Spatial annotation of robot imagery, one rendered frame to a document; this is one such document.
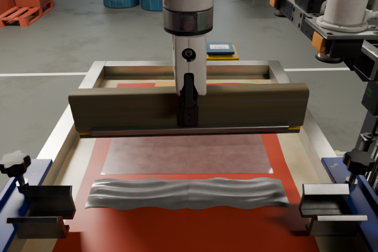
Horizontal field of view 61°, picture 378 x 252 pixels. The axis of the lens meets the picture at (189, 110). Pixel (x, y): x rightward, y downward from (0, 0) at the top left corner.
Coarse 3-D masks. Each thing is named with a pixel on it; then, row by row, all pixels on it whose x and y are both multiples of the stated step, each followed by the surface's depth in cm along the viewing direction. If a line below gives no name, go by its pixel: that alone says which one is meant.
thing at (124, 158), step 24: (96, 144) 71; (120, 144) 71; (144, 144) 71; (168, 144) 71; (96, 168) 65; (120, 168) 65; (144, 168) 65; (168, 168) 65; (96, 216) 55; (120, 216) 55; (144, 216) 55; (168, 216) 55; (72, 240) 51; (96, 240) 51; (120, 240) 51; (144, 240) 51; (168, 240) 51
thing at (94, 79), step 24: (96, 72) 95; (120, 72) 100; (144, 72) 100; (168, 72) 100; (216, 72) 100; (240, 72) 100; (264, 72) 100; (72, 120) 73; (312, 120) 73; (48, 144) 66; (72, 144) 71; (312, 144) 66; (24, 240) 50; (360, 240) 47
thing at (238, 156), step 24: (192, 144) 71; (216, 144) 71; (240, 144) 71; (264, 144) 71; (192, 168) 65; (216, 168) 65; (240, 168) 65; (264, 168) 65; (288, 168) 65; (288, 192) 59; (192, 216) 55; (216, 216) 55; (240, 216) 55; (264, 216) 55; (288, 216) 55; (192, 240) 51; (216, 240) 51; (240, 240) 51; (264, 240) 51; (288, 240) 51; (312, 240) 51
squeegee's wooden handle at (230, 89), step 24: (72, 96) 54; (96, 96) 54; (120, 96) 54; (144, 96) 54; (168, 96) 54; (216, 96) 54; (240, 96) 54; (264, 96) 54; (288, 96) 54; (96, 120) 56; (120, 120) 56; (144, 120) 57; (168, 120) 57; (216, 120) 57; (240, 120) 57; (264, 120) 57; (288, 120) 57
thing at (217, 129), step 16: (96, 128) 57; (112, 128) 57; (128, 128) 56; (144, 128) 56; (160, 128) 56; (176, 128) 56; (192, 128) 56; (208, 128) 56; (224, 128) 56; (240, 128) 56; (256, 128) 56; (272, 128) 56; (288, 128) 56
